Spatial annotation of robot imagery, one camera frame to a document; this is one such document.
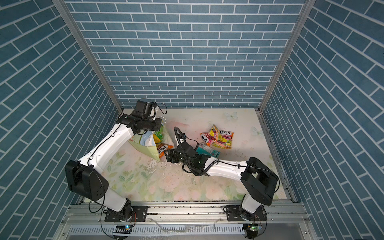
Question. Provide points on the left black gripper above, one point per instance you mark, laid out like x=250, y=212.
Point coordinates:
x=157, y=121

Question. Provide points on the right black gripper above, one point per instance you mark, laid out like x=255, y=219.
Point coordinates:
x=175, y=151

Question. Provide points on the teal candy bag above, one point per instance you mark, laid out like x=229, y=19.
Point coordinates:
x=204, y=149

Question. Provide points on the pink yellow Fox's candy bag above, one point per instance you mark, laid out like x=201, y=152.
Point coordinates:
x=212, y=136

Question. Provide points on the pastel printed paper bag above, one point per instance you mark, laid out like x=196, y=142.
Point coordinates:
x=145, y=144

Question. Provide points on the orange Fox's fruits candy bag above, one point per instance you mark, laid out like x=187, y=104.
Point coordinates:
x=225, y=140

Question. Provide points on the orange white snack packet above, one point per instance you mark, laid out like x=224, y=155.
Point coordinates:
x=162, y=147

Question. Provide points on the green snack packet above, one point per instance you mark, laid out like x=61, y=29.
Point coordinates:
x=158, y=137

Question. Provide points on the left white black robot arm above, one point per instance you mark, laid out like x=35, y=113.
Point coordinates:
x=84, y=177

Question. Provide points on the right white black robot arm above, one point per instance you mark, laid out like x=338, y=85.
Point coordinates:
x=259, y=181

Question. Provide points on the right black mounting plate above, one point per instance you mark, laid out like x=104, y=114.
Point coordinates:
x=236, y=213

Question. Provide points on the black mounting plate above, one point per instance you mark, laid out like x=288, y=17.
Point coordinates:
x=128, y=214
x=236, y=213

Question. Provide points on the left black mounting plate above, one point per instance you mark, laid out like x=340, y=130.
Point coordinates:
x=128, y=214

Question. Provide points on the white slotted cable duct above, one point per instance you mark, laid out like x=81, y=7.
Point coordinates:
x=152, y=230

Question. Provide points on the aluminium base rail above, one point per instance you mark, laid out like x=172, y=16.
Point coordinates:
x=286, y=221

